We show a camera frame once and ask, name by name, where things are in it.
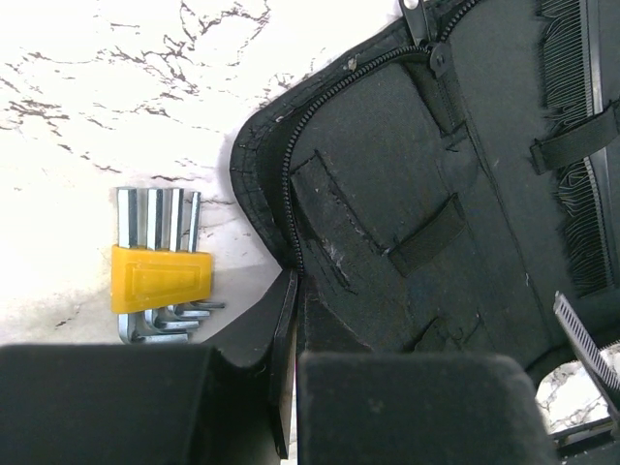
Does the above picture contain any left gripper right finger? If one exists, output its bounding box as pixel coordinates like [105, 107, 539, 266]
[296, 280, 557, 464]

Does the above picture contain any black zip tool case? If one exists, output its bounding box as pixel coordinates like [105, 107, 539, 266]
[227, 0, 620, 384]

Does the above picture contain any black hair comb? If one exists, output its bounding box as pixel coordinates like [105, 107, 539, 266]
[531, 1, 619, 296]

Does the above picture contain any yellow hex key set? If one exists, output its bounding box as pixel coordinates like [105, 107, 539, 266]
[110, 187, 226, 345]

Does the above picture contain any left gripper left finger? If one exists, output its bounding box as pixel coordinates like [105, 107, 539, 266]
[1, 270, 297, 464]

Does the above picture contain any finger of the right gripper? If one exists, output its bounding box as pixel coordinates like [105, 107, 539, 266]
[553, 292, 619, 421]

